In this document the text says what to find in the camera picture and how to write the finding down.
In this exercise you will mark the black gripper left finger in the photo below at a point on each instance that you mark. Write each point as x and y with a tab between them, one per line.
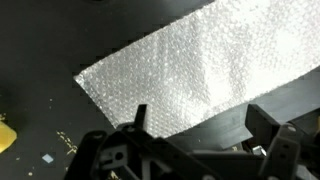
141	116

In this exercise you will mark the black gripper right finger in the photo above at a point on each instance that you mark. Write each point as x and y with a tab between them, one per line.
261	121

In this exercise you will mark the bubble wrap sheet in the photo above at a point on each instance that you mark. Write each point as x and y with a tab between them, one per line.
206	66

